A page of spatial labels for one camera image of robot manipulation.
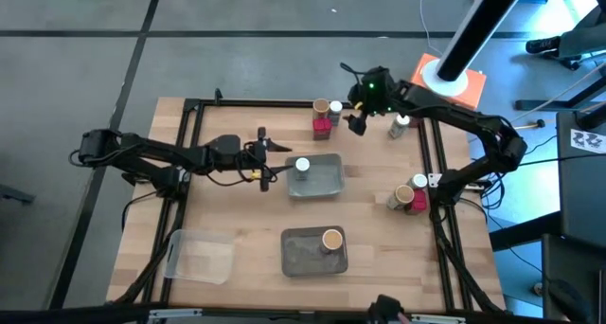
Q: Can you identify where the orange box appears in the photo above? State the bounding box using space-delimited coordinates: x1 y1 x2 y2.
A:
409 52 488 112

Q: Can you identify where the wooden stick black knob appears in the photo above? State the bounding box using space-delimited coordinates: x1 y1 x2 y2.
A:
513 118 546 131

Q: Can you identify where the white printed sticker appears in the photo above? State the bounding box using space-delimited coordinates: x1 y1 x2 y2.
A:
570 128 606 154

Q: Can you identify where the brown paper cup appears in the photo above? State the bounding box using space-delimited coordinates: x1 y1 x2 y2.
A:
312 98 331 120
319 228 344 255

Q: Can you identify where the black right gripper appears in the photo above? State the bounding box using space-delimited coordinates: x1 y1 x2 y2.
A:
342 66 398 136

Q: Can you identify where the grey chair leg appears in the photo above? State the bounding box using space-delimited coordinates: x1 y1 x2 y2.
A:
0 184 37 207

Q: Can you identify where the white cable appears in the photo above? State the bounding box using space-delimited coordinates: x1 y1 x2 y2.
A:
419 0 444 55

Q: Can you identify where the black and white column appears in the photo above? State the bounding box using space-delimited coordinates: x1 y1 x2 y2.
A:
420 0 534 99

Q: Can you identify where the black rounded object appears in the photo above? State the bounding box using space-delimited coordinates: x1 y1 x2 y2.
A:
368 293 406 324

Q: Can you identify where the black stand base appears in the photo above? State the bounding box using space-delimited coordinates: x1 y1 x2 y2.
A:
514 75 606 131

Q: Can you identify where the light grey plastic bin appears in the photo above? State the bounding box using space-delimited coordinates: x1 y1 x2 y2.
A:
284 153 347 201

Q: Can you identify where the gold lid spice jar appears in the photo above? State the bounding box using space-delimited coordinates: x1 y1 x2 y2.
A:
385 184 416 211

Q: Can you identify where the dark grey plastic bin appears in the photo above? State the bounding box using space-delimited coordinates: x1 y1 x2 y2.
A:
279 225 349 279

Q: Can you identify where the clear plastic bin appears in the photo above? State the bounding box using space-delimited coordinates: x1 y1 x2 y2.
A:
162 227 236 286

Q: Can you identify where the black cable conduit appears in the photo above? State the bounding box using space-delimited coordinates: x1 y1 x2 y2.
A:
433 205 506 315
113 205 179 309

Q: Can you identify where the black table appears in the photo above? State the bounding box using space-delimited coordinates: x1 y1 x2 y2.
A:
556 110 606 249

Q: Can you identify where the black desk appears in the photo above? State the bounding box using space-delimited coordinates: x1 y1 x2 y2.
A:
542 232 606 324

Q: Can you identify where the black aluminium table frame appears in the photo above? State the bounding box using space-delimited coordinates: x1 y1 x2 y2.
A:
111 87 506 314

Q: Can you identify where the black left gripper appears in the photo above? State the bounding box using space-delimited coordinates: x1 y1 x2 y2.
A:
215 126 295 193

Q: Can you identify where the black cable bundle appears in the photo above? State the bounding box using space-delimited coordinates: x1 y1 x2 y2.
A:
477 170 510 214

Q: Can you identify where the black crossbeam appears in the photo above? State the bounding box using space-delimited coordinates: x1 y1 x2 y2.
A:
0 300 606 324

